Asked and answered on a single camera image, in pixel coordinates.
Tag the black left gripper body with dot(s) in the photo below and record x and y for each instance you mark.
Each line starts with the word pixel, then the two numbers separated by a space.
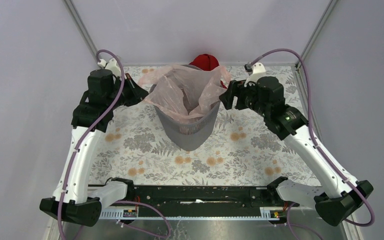
pixel 117 82

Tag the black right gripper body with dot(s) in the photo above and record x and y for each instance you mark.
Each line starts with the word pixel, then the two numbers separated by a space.
pixel 247 96

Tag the pink plastic trash bag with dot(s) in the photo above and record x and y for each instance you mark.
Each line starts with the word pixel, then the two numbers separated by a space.
pixel 183 93

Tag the grey mesh trash bin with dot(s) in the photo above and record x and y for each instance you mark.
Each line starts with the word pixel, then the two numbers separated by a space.
pixel 188 136

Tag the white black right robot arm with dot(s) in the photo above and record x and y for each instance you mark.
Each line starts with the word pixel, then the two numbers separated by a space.
pixel 339 193

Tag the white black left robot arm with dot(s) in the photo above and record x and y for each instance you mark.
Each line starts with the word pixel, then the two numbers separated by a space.
pixel 71 202

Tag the red cloth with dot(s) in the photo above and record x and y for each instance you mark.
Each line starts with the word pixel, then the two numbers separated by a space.
pixel 205 62

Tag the floral patterned table mat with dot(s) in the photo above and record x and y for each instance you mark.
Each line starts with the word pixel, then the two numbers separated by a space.
pixel 240 151

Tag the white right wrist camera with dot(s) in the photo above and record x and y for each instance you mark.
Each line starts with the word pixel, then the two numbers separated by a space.
pixel 258 71

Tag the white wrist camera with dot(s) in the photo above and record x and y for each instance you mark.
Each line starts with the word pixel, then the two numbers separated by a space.
pixel 111 65
pixel 258 71

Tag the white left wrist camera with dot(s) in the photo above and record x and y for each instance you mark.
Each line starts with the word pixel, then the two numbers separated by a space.
pixel 111 65

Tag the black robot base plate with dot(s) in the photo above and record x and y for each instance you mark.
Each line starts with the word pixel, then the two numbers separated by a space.
pixel 246 196

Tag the aluminium frame rail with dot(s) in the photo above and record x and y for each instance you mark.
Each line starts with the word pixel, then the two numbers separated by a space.
pixel 202 212

